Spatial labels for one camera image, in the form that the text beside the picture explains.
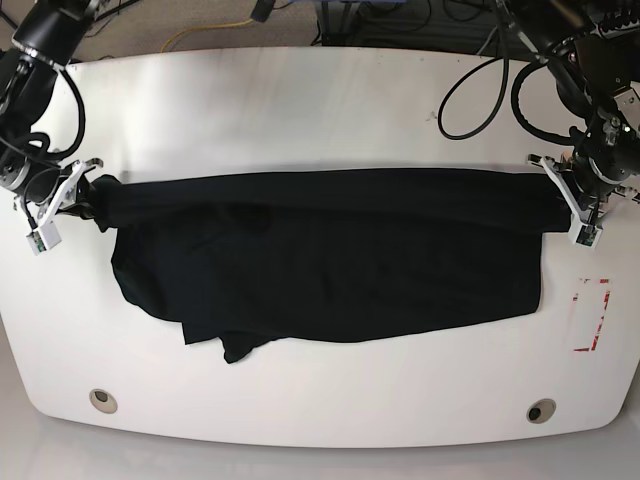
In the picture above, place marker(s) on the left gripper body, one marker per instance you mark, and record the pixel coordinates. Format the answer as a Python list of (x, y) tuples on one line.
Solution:
[(593, 172)]

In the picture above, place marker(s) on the black T-shirt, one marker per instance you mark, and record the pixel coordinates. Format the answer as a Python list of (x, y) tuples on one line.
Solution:
[(333, 256)]

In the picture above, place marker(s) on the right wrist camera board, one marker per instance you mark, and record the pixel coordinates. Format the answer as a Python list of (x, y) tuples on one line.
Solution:
[(43, 238)]

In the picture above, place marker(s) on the right table grommet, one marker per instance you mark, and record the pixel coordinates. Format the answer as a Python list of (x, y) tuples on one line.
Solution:
[(541, 411)]

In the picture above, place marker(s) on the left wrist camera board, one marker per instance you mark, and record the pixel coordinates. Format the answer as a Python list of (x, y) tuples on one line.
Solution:
[(588, 235)]

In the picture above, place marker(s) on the left table grommet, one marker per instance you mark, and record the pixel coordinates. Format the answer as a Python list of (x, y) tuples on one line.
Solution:
[(103, 401)]

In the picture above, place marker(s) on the table grommet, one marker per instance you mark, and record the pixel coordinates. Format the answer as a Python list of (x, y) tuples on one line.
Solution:
[(541, 411), (103, 401)]

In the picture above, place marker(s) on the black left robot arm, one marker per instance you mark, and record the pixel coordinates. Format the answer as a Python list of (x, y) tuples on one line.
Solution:
[(594, 82)]

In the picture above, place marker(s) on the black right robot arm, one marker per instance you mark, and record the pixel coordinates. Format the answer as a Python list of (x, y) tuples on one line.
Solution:
[(43, 46)]

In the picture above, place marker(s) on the red tape rectangle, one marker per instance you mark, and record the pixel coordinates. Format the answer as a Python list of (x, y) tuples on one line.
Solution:
[(587, 313)]

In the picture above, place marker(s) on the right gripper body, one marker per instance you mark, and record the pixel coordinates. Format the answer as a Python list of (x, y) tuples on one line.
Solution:
[(42, 190)]

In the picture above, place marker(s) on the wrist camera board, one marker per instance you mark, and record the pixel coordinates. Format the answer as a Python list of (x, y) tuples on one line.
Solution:
[(588, 235), (43, 238)]

